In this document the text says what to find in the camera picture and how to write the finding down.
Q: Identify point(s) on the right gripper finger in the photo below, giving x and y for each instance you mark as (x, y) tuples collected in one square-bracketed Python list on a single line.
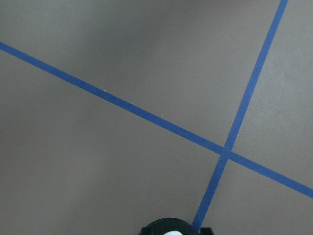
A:
[(206, 231)]

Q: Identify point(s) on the green highlighter pen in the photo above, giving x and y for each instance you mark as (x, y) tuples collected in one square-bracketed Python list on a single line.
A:
[(174, 232)]

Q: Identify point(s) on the black mesh pen cup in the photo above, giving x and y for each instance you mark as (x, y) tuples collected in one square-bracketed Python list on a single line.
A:
[(165, 225)]

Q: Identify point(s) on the brown paper table cover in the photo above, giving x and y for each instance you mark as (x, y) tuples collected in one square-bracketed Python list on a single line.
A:
[(72, 163)]

